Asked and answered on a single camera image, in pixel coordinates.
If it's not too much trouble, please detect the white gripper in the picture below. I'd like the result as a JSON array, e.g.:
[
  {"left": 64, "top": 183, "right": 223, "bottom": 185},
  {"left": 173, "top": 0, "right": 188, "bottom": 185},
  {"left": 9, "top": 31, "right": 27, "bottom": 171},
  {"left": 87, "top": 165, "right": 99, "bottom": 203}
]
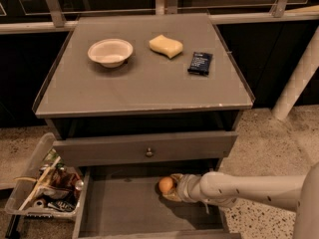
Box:
[{"left": 162, "top": 173, "right": 203, "bottom": 203}]

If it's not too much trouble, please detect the orange fruit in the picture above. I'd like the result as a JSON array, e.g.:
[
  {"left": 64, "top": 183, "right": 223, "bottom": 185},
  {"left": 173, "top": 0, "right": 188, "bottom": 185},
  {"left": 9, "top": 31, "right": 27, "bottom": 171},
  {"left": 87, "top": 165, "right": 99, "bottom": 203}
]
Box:
[{"left": 159, "top": 176, "right": 174, "bottom": 194}]

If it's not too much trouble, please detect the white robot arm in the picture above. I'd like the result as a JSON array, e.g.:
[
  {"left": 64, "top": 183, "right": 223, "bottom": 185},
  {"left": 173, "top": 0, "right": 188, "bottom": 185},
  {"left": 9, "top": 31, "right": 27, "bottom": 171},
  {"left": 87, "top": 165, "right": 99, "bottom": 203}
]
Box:
[{"left": 159, "top": 29, "right": 319, "bottom": 239}]

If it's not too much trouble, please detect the open grey middle drawer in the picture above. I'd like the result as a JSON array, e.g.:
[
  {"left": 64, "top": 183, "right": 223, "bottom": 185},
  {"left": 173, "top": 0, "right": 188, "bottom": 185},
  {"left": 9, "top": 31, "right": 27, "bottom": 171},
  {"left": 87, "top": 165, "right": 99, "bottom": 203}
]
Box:
[{"left": 72, "top": 160, "right": 242, "bottom": 239}]

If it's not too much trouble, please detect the grey top drawer with knob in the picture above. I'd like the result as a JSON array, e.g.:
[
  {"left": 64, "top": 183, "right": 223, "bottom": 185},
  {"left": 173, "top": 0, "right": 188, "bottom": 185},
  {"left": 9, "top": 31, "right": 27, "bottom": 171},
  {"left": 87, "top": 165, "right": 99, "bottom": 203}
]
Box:
[{"left": 53, "top": 130, "right": 238, "bottom": 167}]

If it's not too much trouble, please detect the grey drawer cabinet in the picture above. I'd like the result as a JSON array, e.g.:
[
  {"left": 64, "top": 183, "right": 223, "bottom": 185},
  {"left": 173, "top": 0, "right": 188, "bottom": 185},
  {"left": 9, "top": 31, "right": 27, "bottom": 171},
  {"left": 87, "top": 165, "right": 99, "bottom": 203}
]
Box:
[{"left": 31, "top": 13, "right": 256, "bottom": 171}]

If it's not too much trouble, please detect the silver can in bin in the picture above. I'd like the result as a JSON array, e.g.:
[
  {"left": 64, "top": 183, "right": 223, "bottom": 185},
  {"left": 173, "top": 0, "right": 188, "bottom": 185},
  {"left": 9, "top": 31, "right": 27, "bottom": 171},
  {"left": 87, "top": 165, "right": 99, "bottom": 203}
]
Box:
[{"left": 74, "top": 180, "right": 84, "bottom": 193}]

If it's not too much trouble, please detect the brown snack bag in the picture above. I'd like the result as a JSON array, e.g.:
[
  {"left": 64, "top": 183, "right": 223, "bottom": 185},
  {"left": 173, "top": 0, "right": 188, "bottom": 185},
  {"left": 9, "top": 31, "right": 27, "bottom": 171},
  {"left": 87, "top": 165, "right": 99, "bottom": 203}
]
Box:
[{"left": 43, "top": 169, "right": 81, "bottom": 200}]

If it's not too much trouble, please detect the dark blue snack packet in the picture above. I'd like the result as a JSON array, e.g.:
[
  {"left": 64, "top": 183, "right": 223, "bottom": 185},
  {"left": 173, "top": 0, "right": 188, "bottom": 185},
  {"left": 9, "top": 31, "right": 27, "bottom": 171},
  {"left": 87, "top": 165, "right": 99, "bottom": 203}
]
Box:
[{"left": 187, "top": 52, "right": 212, "bottom": 76}]

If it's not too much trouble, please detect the clear plastic bin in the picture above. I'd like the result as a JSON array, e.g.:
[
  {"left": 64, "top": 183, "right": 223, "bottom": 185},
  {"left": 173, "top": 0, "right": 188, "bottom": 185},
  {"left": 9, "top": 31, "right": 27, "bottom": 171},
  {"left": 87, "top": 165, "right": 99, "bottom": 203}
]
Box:
[{"left": 5, "top": 133, "right": 83, "bottom": 220}]

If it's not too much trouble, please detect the yellow sponge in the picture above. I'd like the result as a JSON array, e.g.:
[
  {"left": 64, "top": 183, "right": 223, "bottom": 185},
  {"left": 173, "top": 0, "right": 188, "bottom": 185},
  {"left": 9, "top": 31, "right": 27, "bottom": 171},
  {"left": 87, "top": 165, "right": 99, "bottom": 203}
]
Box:
[{"left": 149, "top": 35, "right": 183, "bottom": 59}]

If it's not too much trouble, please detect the white paper bowl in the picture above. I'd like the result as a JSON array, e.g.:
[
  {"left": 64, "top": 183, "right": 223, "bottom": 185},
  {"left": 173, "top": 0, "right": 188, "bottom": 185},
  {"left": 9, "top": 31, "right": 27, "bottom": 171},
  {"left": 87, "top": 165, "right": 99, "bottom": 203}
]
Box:
[{"left": 88, "top": 39, "right": 134, "bottom": 68}]

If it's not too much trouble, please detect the metal railing frame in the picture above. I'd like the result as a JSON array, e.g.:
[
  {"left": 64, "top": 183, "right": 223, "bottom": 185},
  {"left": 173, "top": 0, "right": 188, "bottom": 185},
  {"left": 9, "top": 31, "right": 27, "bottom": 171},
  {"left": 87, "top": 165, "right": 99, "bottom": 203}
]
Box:
[{"left": 0, "top": 0, "right": 319, "bottom": 35}]

